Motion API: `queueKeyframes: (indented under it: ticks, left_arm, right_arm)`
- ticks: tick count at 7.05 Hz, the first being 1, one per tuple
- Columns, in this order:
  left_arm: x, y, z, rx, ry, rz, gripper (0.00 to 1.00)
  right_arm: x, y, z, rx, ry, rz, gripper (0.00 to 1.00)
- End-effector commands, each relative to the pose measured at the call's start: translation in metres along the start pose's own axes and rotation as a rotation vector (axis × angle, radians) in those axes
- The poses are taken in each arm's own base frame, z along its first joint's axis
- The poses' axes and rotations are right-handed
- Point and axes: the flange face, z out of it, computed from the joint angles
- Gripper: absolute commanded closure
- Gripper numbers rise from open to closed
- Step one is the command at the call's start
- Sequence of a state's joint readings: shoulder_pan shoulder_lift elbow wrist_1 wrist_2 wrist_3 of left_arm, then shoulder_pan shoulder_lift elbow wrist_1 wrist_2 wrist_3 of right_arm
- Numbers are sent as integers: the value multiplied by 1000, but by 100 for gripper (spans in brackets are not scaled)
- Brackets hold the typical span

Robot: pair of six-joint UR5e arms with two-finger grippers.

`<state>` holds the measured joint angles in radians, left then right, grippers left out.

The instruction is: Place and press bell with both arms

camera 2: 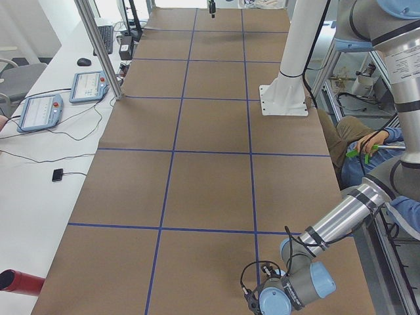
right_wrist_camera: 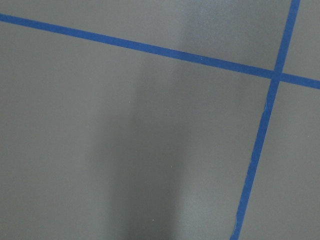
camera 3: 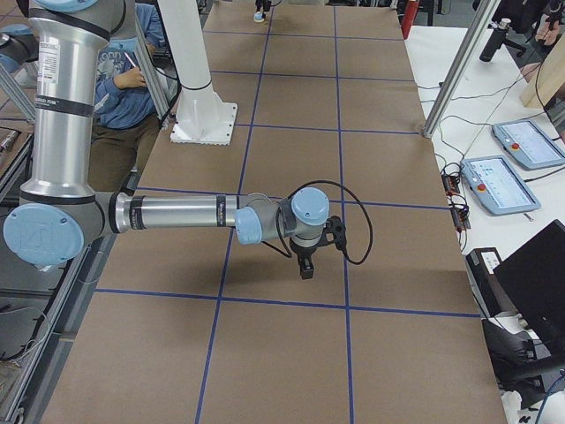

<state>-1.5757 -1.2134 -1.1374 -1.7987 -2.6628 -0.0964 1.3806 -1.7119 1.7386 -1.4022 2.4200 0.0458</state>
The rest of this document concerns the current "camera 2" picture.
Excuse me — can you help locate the near teach pendant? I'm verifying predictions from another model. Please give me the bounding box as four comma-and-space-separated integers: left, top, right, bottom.
16, 94, 63, 133

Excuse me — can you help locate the far teach pendant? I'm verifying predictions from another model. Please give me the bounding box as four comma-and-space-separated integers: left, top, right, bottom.
69, 71, 109, 104

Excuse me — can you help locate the teach pendant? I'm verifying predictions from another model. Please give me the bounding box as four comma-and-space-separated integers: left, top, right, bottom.
69, 71, 109, 104
16, 94, 63, 133

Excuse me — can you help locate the black computer box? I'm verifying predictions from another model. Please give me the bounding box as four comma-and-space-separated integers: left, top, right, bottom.
119, 36, 134, 60

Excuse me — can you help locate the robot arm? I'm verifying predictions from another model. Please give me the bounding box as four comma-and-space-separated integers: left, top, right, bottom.
244, 1, 419, 314

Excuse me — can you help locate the grey office chair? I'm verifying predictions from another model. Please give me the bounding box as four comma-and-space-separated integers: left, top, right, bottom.
1, 58, 47, 108

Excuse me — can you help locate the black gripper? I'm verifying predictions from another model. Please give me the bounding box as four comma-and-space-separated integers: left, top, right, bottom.
207, 0, 216, 12
242, 285, 262, 315

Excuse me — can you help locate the white camera mast pedestal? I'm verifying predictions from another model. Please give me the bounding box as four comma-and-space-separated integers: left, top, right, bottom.
259, 0, 329, 117

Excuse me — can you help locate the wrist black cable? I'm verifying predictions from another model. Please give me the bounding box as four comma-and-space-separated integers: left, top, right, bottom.
240, 224, 316, 296

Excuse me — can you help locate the black keyboard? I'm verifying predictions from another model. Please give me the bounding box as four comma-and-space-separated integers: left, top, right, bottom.
97, 26, 114, 54

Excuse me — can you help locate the small black square device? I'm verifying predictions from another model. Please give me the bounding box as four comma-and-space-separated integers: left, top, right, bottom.
52, 168, 64, 182

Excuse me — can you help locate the black computer mouse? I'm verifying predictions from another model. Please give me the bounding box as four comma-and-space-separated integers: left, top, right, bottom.
77, 58, 92, 67

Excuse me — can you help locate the red bottle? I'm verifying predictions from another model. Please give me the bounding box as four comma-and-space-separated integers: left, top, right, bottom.
1, 269, 45, 296

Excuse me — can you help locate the green handled grabber tool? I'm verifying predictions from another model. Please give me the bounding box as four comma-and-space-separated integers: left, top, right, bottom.
345, 144, 408, 165

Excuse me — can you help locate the aluminium frame post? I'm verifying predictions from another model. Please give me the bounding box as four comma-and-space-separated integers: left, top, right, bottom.
74, 0, 124, 100

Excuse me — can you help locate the seated person in blue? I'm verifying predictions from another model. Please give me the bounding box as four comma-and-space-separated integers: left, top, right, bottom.
317, 109, 419, 240

